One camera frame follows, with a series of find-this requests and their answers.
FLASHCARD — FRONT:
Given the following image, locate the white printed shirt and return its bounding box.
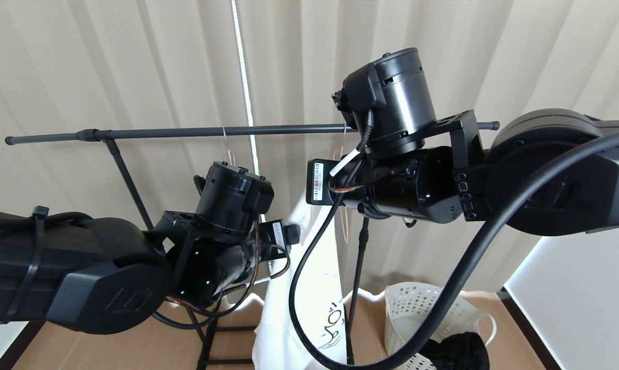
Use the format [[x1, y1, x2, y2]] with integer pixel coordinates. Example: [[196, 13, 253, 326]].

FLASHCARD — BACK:
[[252, 193, 349, 370]]

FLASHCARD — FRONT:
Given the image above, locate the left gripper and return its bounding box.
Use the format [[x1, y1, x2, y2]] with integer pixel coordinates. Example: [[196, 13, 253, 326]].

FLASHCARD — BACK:
[[183, 220, 301, 308]]

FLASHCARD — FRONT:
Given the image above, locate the black garment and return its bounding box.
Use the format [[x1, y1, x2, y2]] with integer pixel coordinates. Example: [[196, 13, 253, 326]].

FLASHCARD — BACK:
[[420, 331, 490, 370]]

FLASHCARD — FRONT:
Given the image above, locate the pink clothes hanger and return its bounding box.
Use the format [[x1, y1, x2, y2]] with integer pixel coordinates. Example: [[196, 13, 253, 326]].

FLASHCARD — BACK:
[[222, 127, 238, 166], [333, 124, 351, 246]]

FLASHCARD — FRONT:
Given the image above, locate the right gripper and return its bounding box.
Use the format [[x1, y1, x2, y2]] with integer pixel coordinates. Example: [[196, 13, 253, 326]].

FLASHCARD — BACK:
[[307, 146, 465, 225]]

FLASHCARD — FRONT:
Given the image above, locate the white laundry basket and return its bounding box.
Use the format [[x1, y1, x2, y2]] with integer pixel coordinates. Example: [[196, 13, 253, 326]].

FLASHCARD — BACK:
[[384, 282, 497, 370]]

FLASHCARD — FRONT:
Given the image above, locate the black clothes rack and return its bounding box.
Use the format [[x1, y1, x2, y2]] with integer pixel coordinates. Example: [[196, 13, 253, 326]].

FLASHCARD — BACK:
[[5, 121, 500, 370]]

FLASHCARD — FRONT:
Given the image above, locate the beige curtain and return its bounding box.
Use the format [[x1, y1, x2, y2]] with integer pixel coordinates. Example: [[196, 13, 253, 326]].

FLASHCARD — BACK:
[[0, 0, 619, 309]]

